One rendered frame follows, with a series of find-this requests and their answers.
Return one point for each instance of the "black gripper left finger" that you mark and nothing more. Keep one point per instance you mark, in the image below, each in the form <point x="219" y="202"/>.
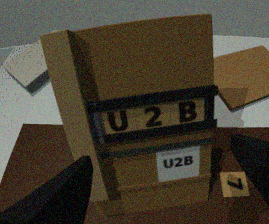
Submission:
<point x="62" y="200"/>

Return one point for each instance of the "tan letter tile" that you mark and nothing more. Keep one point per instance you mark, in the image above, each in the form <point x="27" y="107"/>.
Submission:
<point x="153" y="115"/>
<point x="187" y="111"/>
<point x="118" y="120"/>
<point x="234" y="184"/>

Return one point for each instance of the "white paper ticket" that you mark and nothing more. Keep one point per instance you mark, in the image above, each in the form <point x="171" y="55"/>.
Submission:
<point x="178" y="163"/>

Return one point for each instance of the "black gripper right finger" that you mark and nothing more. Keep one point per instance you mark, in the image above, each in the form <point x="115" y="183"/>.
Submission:
<point x="253" y="156"/>

